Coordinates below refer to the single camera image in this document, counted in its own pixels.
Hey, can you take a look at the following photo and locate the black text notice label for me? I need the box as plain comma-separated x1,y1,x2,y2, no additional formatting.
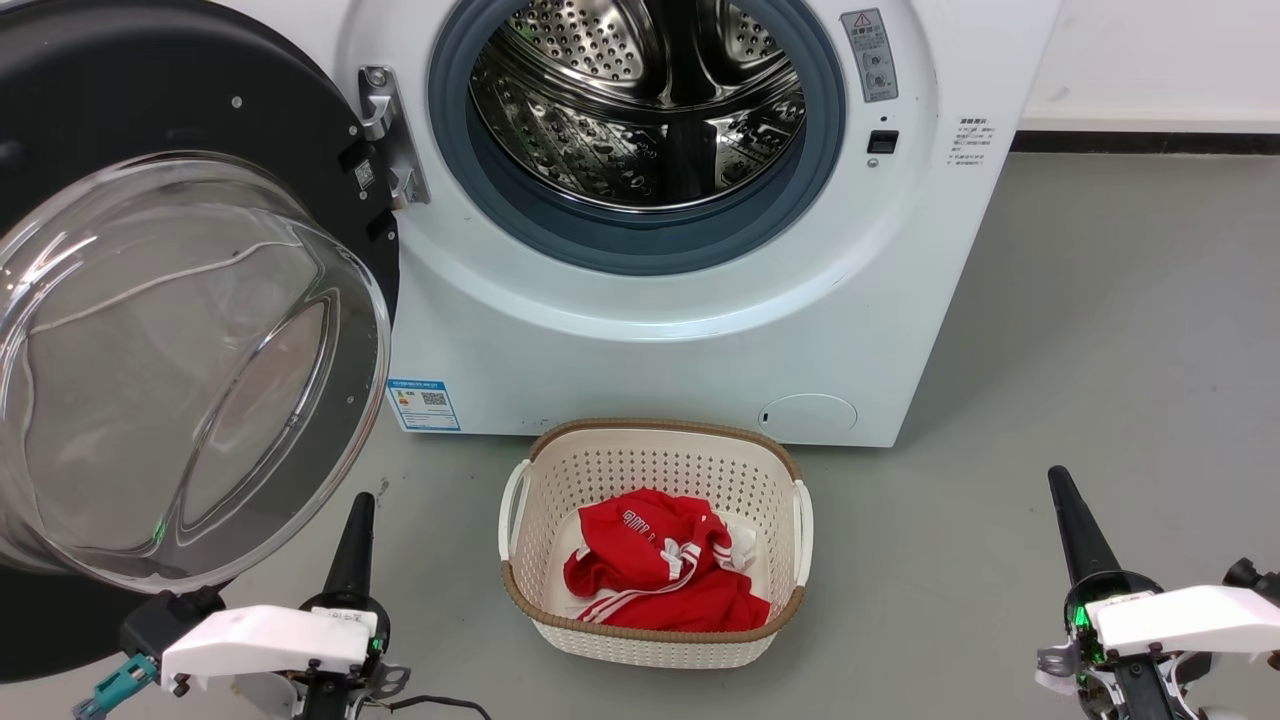
945,115,996,169

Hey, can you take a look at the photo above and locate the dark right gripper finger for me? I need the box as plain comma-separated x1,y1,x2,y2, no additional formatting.
1057,466,1125,581
1047,466,1099,588

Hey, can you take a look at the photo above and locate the round white filter cover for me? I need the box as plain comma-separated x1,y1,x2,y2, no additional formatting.
757,393,859,446

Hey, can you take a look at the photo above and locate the white front-load washing machine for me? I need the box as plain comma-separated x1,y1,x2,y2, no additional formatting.
205,0,1063,448

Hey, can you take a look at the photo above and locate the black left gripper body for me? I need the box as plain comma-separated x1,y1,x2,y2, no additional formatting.
296,592,413,720

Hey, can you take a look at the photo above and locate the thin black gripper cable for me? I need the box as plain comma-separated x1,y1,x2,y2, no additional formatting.
380,694,493,720

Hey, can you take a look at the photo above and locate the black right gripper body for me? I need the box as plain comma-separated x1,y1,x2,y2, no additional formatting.
1035,569,1216,720

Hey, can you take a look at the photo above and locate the red garment with white stripes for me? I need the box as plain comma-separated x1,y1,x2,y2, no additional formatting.
563,489,772,633

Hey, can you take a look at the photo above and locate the silver metal door hinge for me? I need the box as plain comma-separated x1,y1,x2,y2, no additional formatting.
357,65,432,211

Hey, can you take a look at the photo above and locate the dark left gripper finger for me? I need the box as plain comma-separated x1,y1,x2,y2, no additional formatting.
350,492,378,605
322,492,365,601

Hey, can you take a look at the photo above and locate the short white floor cable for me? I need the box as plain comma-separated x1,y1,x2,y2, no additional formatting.
28,240,306,334

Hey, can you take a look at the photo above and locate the cream perforated laundry basket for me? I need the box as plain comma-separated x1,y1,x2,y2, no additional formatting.
498,418,815,670

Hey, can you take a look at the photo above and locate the teal cable connector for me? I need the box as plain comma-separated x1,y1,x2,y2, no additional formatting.
72,654,162,720

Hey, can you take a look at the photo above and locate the grey warning sticker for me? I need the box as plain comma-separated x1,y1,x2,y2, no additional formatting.
840,8,900,104

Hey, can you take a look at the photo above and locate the stainless steel washer drum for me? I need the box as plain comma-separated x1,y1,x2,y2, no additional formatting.
468,0,807,213

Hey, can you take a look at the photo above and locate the black round glass washer door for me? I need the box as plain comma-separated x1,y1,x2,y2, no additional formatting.
0,0,401,683

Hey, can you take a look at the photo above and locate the blue energy label sticker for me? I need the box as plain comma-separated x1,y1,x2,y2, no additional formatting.
386,378,462,433

